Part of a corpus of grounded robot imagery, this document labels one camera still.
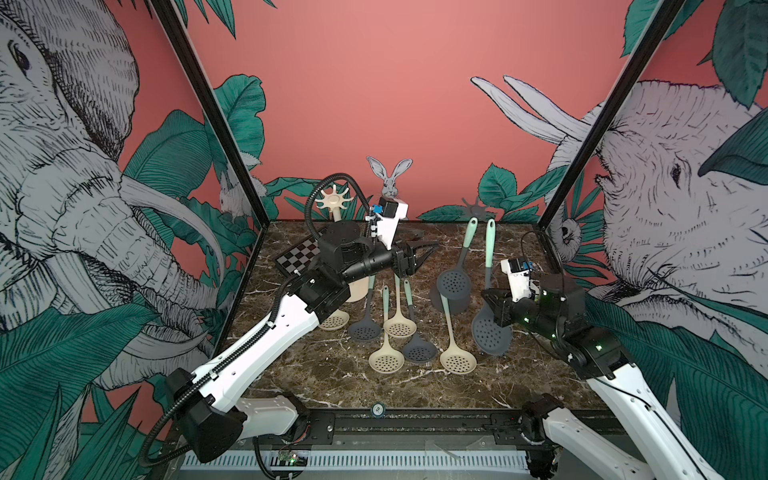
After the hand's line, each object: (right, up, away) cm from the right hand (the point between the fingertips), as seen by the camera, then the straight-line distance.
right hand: (483, 287), depth 69 cm
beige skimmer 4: (-4, -23, +17) cm, 28 cm away
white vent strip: (-28, -42, +1) cm, 50 cm away
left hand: (-13, +11, -10) cm, 20 cm away
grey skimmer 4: (+2, -12, 0) cm, 12 cm away
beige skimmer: (-39, -13, +23) cm, 47 cm away
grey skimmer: (-30, -16, +21) cm, 40 cm away
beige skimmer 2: (-19, -15, +22) cm, 33 cm away
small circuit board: (-46, -42, +1) cm, 62 cm away
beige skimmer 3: (-23, -23, +15) cm, 36 cm away
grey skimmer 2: (-14, -21, +17) cm, 31 cm away
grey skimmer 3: (-3, -2, +19) cm, 19 cm away
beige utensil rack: (-33, -5, +31) cm, 45 cm away
